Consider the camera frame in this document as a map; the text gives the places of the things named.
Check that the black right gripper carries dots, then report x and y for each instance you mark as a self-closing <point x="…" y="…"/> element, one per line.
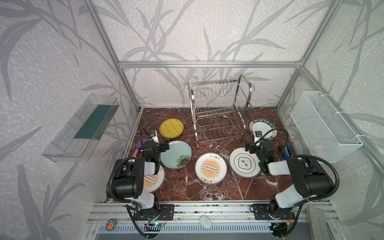
<point x="258" y="145"/>

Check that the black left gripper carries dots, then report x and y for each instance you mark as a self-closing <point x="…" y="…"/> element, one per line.
<point x="151" y="142"/>

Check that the white plate green text rim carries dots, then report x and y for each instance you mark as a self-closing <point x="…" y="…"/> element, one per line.
<point x="263" y="125"/>

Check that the white plate black quatrefoil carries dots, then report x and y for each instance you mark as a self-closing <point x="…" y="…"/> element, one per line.
<point x="244" y="164"/>

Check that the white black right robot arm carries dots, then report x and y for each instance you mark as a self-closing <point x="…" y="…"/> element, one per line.
<point x="313" y="178"/>

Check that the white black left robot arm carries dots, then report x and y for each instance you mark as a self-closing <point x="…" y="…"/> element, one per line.
<point x="134" y="179"/>

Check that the stainless steel dish rack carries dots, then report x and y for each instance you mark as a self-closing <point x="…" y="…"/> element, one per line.
<point x="218" y="109"/>

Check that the purple pink spatula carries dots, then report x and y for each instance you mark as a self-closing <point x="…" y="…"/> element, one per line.
<point x="138" y="147"/>

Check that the blue clip tool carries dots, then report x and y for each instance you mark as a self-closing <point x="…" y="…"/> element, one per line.
<point x="288" y="152"/>

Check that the light green flower plate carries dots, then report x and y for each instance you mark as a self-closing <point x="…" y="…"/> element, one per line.
<point x="177" y="156"/>

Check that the yellow ribbed plate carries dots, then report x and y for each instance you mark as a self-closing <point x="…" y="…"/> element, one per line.
<point x="171" y="128"/>

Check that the orange sunburst plate left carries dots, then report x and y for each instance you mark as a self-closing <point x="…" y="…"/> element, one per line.
<point x="152" y="183"/>

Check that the orange sunburst plate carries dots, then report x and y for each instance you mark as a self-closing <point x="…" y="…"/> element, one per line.
<point x="211" y="169"/>
<point x="152" y="183"/>

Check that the orange sunburst plate centre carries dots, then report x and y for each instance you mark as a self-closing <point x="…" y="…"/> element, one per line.
<point x="211" y="169"/>

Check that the round orange sticker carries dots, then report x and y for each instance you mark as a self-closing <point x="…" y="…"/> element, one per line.
<point x="111" y="224"/>

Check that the pale green oval puck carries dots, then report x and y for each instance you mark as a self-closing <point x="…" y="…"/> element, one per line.
<point x="205" y="222"/>

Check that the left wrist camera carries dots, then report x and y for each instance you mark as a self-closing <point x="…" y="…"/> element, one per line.
<point x="153" y="136"/>

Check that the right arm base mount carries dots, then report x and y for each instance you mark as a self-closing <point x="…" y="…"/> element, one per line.
<point x="271" y="212"/>

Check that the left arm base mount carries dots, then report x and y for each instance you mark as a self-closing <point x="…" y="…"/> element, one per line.
<point x="159" y="212"/>

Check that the white wire mesh basket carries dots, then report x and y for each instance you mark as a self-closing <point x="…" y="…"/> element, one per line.
<point x="323" y="128"/>

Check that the clear plastic wall shelf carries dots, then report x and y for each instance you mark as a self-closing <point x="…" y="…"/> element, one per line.
<point x="77" y="140"/>

